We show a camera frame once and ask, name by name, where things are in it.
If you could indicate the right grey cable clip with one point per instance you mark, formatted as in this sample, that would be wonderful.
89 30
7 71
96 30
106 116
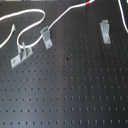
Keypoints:
105 28

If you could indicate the left grey cable clip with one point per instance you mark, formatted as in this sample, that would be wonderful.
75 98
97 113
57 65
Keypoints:
23 54

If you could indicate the grey cable clip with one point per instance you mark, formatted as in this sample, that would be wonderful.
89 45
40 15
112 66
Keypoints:
45 32
105 28
23 54

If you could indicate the middle grey cable clip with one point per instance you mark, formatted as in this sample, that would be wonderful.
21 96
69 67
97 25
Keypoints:
45 32

